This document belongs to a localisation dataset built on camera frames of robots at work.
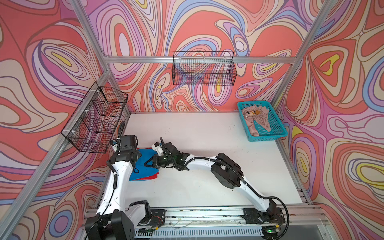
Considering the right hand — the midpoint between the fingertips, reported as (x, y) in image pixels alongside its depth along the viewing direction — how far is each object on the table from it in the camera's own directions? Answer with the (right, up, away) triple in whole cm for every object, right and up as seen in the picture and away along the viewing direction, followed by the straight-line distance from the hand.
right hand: (146, 167), depth 83 cm
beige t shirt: (+77, +33, +31) cm, 89 cm away
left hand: (-9, +7, -3) cm, 11 cm away
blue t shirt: (-1, -2, -1) cm, 2 cm away
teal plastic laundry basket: (+85, +21, +19) cm, 89 cm away
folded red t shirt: (+1, -6, +1) cm, 6 cm away
